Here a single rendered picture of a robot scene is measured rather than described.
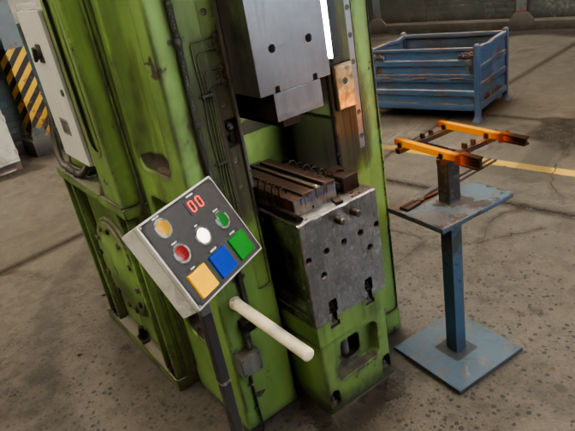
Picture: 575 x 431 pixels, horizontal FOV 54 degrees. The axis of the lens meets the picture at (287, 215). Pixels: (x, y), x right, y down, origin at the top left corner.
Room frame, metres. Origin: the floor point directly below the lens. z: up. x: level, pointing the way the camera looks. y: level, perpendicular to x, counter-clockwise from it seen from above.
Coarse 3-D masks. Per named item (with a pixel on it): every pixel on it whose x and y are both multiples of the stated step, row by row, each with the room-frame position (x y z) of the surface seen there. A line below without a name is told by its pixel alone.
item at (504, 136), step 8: (448, 128) 2.15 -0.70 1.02; (456, 128) 2.11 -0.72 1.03; (464, 128) 2.08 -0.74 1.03; (472, 128) 2.04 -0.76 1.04; (480, 128) 2.03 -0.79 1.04; (496, 136) 1.94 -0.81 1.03; (504, 136) 1.92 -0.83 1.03; (512, 136) 1.88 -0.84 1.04; (520, 136) 1.86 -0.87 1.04; (528, 136) 1.85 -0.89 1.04; (520, 144) 1.85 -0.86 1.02; (528, 144) 1.85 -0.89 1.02
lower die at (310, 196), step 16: (272, 160) 2.24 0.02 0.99; (256, 176) 2.09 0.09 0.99; (272, 176) 2.06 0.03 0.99; (320, 176) 1.96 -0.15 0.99; (256, 192) 2.01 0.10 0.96; (288, 192) 1.89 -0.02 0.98; (304, 192) 1.85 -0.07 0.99; (320, 192) 1.88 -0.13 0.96; (288, 208) 1.84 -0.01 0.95; (304, 208) 1.83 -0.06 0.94
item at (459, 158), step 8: (408, 144) 2.01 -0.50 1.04; (416, 144) 1.99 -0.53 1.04; (424, 144) 1.97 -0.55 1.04; (424, 152) 1.94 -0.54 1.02; (432, 152) 1.90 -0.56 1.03; (440, 152) 1.87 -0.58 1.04; (448, 152) 1.85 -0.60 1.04; (456, 152) 1.83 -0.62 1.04; (464, 152) 1.79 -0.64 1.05; (456, 160) 1.79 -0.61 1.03; (464, 160) 1.78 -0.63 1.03; (472, 160) 1.75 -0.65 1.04; (480, 160) 1.72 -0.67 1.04; (472, 168) 1.74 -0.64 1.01; (480, 168) 1.72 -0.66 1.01
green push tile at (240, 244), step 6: (234, 234) 1.51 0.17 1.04; (240, 234) 1.53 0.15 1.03; (228, 240) 1.48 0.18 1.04; (234, 240) 1.49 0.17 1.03; (240, 240) 1.51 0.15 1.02; (246, 240) 1.52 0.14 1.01; (234, 246) 1.48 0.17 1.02; (240, 246) 1.49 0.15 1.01; (246, 246) 1.51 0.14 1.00; (252, 246) 1.52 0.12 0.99; (240, 252) 1.48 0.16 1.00; (246, 252) 1.49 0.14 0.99; (240, 258) 1.47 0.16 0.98
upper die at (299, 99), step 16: (240, 96) 1.98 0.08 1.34; (272, 96) 1.82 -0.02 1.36; (288, 96) 1.84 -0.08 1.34; (304, 96) 1.88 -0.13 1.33; (320, 96) 1.91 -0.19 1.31; (240, 112) 2.00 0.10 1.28; (256, 112) 1.91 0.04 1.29; (272, 112) 1.83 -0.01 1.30; (288, 112) 1.84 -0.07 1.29; (304, 112) 1.87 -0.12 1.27
